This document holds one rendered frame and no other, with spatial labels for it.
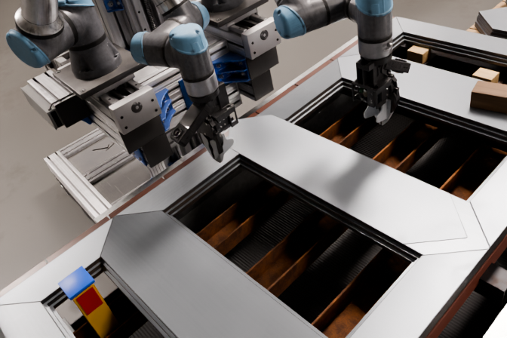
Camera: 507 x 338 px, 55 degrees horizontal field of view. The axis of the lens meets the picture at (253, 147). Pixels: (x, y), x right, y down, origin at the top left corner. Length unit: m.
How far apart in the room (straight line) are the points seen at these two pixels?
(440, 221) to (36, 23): 1.05
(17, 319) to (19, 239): 1.63
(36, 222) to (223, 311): 1.96
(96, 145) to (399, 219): 2.00
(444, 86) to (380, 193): 0.47
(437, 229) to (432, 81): 0.57
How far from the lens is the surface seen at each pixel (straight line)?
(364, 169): 1.23
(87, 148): 2.82
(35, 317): 1.20
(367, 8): 1.08
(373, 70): 1.15
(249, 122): 1.45
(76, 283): 1.14
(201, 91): 1.11
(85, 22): 1.47
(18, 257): 2.73
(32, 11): 1.33
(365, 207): 1.14
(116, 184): 2.47
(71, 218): 2.76
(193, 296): 1.06
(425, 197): 1.17
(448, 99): 1.46
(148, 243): 1.19
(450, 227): 1.11
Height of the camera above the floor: 1.67
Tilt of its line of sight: 38 degrees down
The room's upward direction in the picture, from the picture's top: 14 degrees counter-clockwise
